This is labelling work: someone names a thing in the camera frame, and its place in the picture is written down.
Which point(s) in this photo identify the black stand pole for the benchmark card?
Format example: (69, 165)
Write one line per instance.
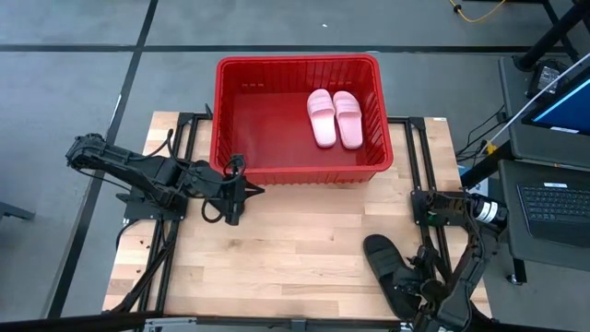
(553, 34)

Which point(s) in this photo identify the black power adapter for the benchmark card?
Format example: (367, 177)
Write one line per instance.
(546, 76)

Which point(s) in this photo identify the black caster leg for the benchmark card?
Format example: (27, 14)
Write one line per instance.
(518, 272)

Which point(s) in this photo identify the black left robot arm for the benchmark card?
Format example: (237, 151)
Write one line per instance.
(138, 168)

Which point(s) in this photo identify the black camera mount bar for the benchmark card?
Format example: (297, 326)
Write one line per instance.
(69, 323)

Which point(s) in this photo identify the yellow connector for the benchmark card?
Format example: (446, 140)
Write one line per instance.
(492, 149)

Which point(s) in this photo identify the grey side desk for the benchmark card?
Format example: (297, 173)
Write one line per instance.
(511, 101)

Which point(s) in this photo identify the red plastic bin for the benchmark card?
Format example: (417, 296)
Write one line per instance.
(276, 138)

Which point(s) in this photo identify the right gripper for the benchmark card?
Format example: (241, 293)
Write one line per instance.
(428, 276)

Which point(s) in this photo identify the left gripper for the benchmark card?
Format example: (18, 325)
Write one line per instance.
(235, 193)

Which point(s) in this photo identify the dark grey furniture foot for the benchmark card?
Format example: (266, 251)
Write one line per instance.
(14, 212)

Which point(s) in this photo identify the pink slide sandal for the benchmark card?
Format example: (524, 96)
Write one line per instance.
(321, 120)
(348, 120)

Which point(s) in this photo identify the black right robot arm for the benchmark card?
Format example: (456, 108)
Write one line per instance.
(470, 267)

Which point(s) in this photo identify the thin white rod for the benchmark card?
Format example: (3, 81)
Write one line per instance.
(530, 99)

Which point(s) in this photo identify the small white table label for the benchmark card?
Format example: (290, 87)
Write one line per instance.
(440, 119)

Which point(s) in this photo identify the black slide sandal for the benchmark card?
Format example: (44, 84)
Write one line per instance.
(380, 258)

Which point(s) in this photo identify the monitor with blue screen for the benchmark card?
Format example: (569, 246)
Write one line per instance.
(567, 110)

